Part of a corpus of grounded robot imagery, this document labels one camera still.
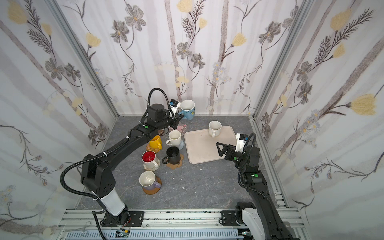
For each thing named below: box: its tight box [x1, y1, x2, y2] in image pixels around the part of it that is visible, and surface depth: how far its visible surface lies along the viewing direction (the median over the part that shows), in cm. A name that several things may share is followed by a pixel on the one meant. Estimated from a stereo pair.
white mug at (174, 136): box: [166, 129, 181, 147], surface depth 98 cm
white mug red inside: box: [141, 150, 159, 169], surface depth 92 cm
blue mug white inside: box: [179, 99, 196, 121], surface depth 81 cm
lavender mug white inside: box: [138, 170, 162, 190], surface depth 82 cm
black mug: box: [162, 146, 181, 165], surface depth 93 cm
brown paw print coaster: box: [166, 154, 185, 170], surface depth 95 cm
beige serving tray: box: [184, 125, 237, 164], surface depth 107 cm
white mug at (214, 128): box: [208, 120, 222, 138], surface depth 106 cm
